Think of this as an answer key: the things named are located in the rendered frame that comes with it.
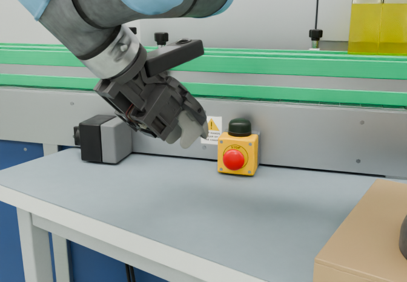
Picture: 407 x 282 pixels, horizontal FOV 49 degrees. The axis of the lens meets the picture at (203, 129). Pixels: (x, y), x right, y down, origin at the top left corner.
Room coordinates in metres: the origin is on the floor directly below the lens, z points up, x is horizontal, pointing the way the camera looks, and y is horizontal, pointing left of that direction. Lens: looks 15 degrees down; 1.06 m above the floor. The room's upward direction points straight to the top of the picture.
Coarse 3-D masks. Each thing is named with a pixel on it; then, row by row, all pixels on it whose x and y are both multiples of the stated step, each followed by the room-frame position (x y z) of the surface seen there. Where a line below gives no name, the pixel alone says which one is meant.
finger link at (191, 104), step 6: (180, 90) 0.64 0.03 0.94; (186, 96) 0.62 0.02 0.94; (192, 96) 0.63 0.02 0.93; (186, 102) 0.63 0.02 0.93; (192, 102) 0.63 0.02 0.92; (198, 102) 0.64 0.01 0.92; (186, 108) 0.64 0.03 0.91; (192, 108) 0.63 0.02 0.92; (198, 108) 0.64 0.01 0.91; (192, 114) 0.65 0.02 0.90; (198, 114) 0.65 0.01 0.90; (204, 114) 0.66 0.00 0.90; (198, 120) 0.66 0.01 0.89; (204, 120) 0.67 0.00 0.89
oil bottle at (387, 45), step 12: (384, 0) 0.91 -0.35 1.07; (396, 0) 0.90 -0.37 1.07; (384, 12) 0.90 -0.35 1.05; (396, 12) 0.90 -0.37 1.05; (384, 24) 0.90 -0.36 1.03; (396, 24) 0.90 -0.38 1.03; (384, 36) 0.90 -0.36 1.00; (396, 36) 0.89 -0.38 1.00; (384, 48) 0.90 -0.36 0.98; (396, 48) 0.89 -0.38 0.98
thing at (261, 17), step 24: (240, 0) 1.16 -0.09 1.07; (264, 0) 1.15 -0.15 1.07; (288, 0) 1.13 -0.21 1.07; (312, 0) 1.12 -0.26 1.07; (144, 24) 1.24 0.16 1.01; (168, 24) 1.22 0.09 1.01; (192, 24) 1.20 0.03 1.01; (216, 24) 1.18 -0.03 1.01; (240, 24) 1.16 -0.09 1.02; (264, 24) 1.15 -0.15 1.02; (288, 24) 1.13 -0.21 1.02; (312, 24) 1.12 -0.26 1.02; (264, 48) 1.15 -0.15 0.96; (288, 48) 1.13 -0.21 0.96; (336, 48) 1.10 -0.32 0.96
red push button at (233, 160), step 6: (228, 150) 0.77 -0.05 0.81; (234, 150) 0.76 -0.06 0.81; (228, 156) 0.76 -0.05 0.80; (234, 156) 0.76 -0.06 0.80; (240, 156) 0.76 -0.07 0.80; (228, 162) 0.76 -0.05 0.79; (234, 162) 0.76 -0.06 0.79; (240, 162) 0.76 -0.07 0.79; (228, 168) 0.76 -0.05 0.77; (234, 168) 0.76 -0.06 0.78
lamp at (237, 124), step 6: (234, 120) 0.81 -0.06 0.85; (240, 120) 0.81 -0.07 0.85; (246, 120) 0.81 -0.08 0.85; (228, 126) 0.82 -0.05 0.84; (234, 126) 0.80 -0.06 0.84; (240, 126) 0.80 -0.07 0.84; (246, 126) 0.80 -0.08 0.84; (228, 132) 0.81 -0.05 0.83; (234, 132) 0.80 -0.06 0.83; (240, 132) 0.80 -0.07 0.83; (246, 132) 0.80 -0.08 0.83
